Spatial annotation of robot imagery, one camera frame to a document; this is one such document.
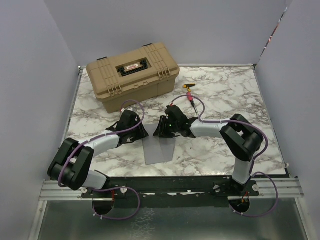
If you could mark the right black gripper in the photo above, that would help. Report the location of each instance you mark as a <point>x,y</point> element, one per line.
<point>160,131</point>

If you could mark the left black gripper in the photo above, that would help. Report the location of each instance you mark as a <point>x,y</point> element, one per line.
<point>142,133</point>

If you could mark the grey translucent envelope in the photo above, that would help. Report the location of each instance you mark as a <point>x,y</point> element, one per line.
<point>157,150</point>

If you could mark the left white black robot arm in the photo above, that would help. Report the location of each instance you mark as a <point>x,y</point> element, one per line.
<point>72,162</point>

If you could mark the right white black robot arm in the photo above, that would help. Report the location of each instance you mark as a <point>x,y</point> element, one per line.
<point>242,138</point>

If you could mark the tan plastic toolbox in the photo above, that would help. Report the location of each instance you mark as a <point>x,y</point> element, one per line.
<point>141,74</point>

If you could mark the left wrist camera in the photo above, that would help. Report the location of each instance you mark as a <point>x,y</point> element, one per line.
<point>126,109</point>

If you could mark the red handled screwdriver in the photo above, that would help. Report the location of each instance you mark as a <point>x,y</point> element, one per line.
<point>191,100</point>

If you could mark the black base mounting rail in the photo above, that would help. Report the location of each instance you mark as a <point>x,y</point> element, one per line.
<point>172,191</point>

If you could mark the aluminium frame rail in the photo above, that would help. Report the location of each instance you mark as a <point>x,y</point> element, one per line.
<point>50,191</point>

